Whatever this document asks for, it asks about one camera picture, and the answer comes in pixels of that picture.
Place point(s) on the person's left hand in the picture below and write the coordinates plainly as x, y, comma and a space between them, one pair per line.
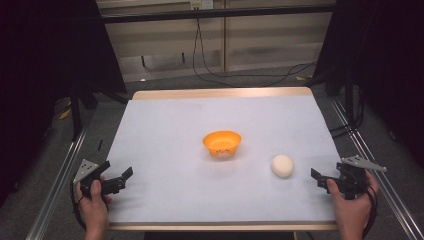
94, 208

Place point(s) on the orange plastic bowl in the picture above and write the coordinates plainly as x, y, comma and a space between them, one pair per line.
222, 143

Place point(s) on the person's right hand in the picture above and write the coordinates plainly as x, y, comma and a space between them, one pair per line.
353, 208

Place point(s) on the black metal stand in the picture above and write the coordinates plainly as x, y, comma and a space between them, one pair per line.
349, 96
76, 113

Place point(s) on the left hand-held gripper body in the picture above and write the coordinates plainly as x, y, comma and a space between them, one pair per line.
87, 172

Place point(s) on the small black floor strip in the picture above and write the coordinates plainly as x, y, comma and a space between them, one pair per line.
100, 144

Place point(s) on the black horizontal bar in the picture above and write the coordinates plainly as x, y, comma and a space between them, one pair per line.
216, 13

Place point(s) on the metal floor rail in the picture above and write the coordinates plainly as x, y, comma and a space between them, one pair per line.
56, 186
393, 193

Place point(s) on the yellow floor tape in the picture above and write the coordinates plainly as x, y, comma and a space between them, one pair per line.
65, 114

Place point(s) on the white round bun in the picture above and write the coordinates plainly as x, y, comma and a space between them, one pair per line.
282, 165

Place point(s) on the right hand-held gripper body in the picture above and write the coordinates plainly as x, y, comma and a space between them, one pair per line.
352, 176

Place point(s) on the black curtain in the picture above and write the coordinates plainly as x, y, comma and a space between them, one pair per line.
383, 60
40, 66

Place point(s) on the white wall socket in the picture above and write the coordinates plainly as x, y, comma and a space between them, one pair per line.
201, 4

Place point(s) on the white table cover sheet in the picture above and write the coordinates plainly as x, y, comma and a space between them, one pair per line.
200, 186

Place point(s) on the wooden table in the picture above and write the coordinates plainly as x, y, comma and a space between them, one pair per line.
220, 93

